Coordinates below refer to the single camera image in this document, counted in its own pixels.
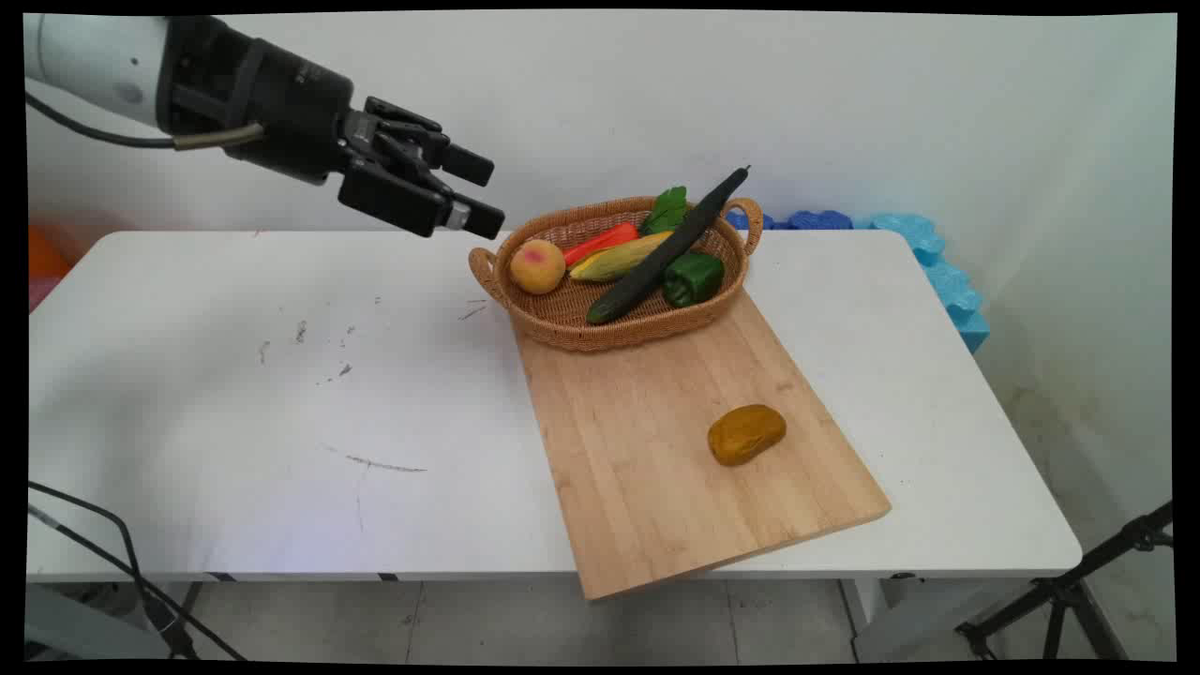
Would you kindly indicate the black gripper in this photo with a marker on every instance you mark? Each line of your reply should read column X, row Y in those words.
column 281, row 103

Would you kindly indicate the brown toy potato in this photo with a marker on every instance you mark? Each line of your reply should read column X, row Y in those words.
column 746, row 435

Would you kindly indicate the toy peach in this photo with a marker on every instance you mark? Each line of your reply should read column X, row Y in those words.
column 537, row 267

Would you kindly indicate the red chili pepper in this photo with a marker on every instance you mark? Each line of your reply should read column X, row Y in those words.
column 605, row 242

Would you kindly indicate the woven wicker basket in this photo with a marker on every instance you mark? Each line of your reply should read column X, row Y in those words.
column 562, row 323

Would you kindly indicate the yellow toy corn cob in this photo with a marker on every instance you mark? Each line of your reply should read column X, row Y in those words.
column 614, row 262

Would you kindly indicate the green toy leaf vegetable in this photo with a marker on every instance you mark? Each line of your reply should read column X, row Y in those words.
column 664, row 214

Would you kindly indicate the dark green toy cucumber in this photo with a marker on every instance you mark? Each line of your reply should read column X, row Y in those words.
column 656, row 262

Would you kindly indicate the green toy bell pepper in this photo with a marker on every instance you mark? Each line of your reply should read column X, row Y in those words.
column 694, row 279

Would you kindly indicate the orange object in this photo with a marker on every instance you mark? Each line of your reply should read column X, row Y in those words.
column 45, row 255

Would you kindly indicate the wooden cutting board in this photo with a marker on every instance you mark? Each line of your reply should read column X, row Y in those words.
column 656, row 487

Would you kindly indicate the dark blue foam piece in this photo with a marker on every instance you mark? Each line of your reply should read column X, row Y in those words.
column 816, row 220

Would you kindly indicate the light blue foam piece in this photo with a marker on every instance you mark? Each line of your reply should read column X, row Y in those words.
column 947, row 281

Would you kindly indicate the white table leg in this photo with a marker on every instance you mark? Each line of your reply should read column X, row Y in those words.
column 867, row 609

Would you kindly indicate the black tripod stand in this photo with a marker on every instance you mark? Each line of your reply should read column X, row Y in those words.
column 1059, row 595

